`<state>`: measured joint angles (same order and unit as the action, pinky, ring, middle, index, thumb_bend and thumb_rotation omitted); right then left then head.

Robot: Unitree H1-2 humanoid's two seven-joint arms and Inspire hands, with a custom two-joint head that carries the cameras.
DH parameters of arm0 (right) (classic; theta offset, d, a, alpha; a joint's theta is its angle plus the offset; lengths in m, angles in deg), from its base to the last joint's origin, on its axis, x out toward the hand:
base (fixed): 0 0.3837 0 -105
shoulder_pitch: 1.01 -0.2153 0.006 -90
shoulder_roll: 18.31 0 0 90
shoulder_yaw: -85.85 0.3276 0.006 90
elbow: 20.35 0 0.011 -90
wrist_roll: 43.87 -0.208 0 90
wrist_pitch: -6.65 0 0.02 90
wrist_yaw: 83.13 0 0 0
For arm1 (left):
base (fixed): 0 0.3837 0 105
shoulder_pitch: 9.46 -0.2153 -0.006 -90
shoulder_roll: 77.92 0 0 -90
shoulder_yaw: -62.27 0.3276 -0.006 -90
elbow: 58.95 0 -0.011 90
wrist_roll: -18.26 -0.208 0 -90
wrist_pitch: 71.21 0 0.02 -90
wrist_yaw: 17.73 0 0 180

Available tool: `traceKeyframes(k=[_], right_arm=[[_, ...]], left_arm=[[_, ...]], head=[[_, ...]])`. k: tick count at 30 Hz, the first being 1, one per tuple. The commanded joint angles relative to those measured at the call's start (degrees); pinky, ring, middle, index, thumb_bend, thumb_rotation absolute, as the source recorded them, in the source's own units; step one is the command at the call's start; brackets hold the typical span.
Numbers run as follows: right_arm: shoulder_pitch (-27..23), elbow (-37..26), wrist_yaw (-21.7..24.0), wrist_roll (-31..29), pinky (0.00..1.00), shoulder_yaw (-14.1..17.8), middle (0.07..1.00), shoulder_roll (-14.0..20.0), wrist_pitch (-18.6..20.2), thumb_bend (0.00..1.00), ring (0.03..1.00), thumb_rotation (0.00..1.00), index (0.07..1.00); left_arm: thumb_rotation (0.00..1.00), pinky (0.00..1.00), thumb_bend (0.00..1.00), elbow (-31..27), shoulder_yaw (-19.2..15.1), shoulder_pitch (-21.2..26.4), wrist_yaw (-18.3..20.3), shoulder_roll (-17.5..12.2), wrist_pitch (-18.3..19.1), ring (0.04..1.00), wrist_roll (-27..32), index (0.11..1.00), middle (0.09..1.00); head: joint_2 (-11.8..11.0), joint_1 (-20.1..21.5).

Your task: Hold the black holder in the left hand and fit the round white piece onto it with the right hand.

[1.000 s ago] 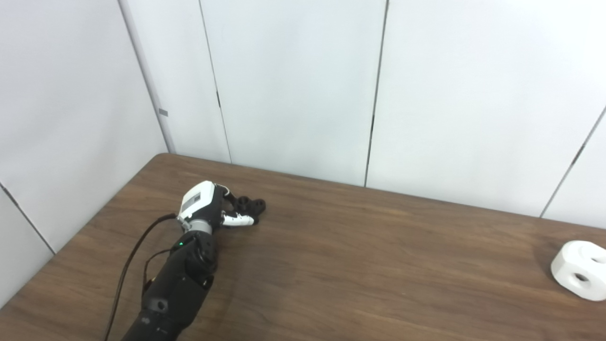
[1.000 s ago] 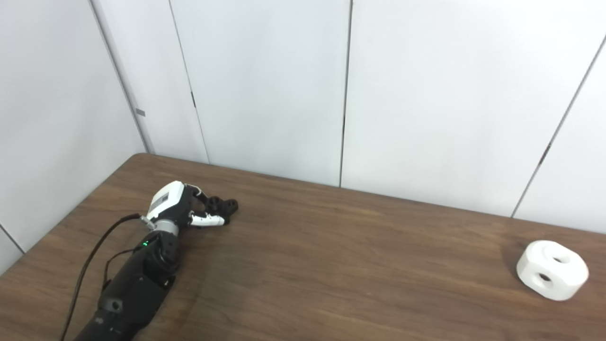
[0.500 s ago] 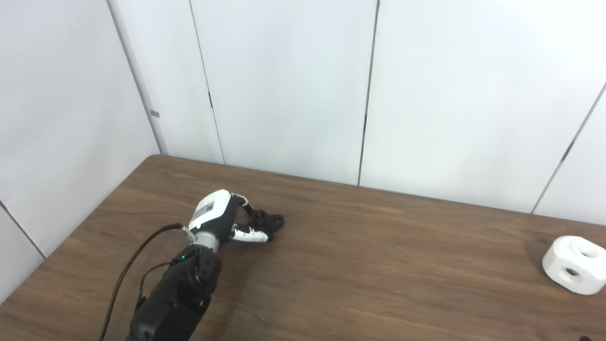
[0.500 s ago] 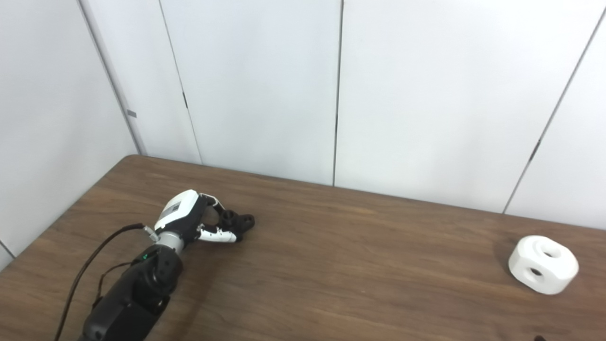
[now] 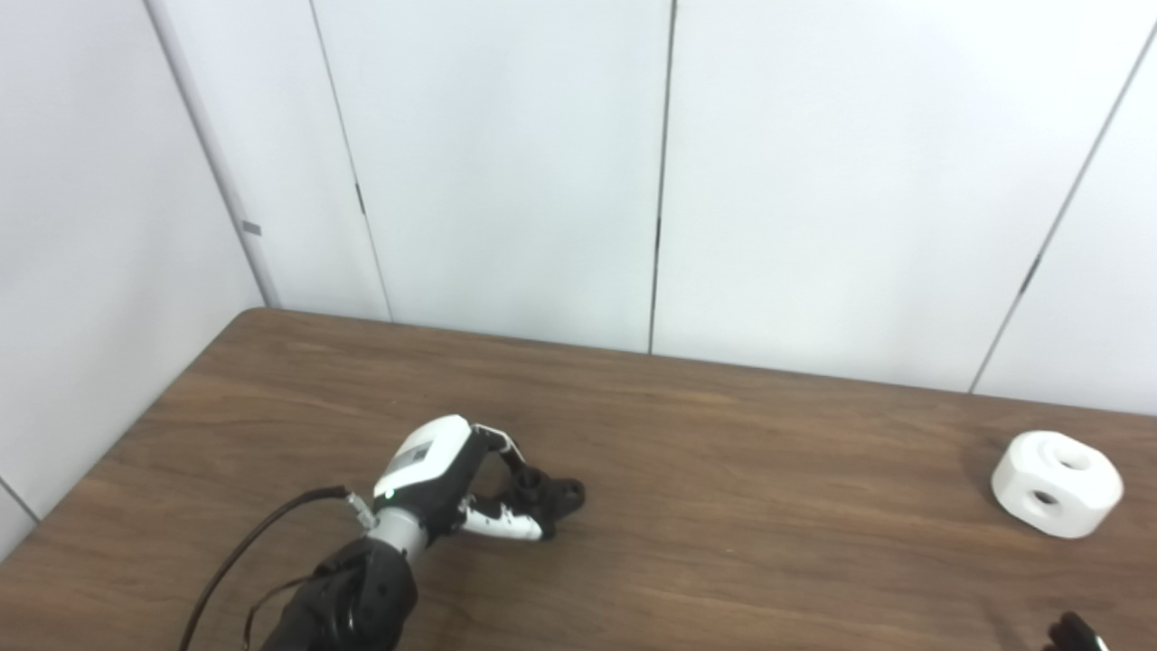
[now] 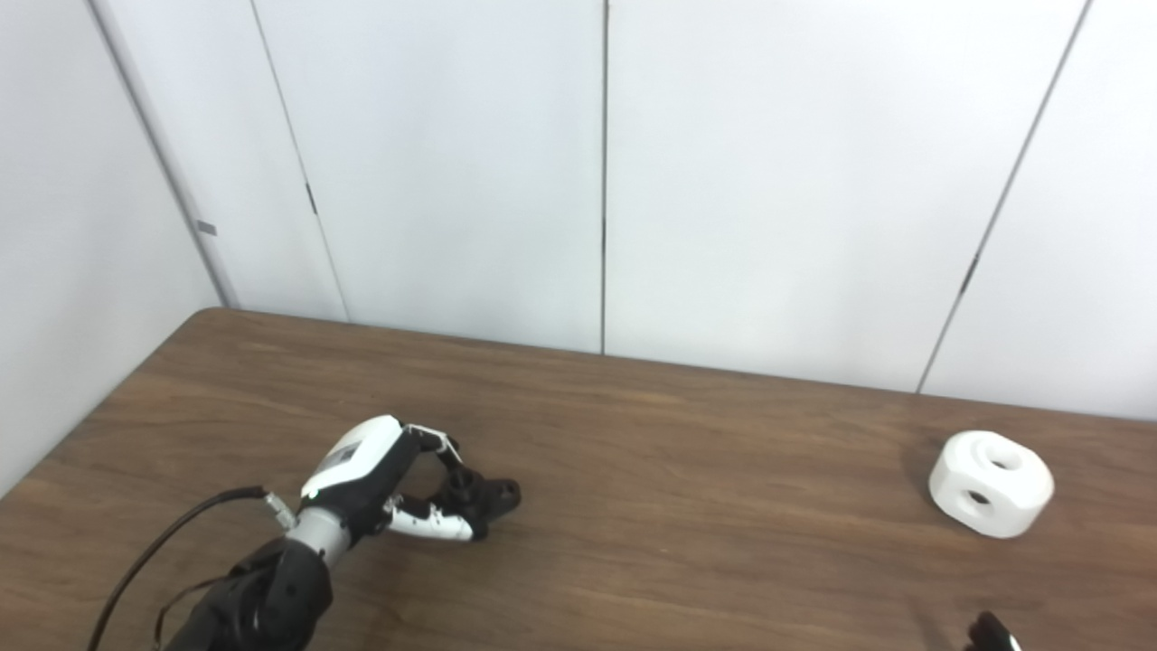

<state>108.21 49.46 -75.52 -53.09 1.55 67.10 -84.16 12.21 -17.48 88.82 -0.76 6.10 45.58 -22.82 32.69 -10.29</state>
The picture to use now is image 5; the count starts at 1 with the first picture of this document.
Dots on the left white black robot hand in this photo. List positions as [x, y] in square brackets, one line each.
[425, 466]

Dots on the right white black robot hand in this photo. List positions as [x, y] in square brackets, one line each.
[1074, 630]

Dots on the black flanged holder part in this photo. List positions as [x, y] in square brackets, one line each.
[556, 495]

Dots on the round white plastic piece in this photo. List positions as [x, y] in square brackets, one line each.
[1026, 475]

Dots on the white wall corner trim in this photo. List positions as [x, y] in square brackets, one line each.
[212, 154]

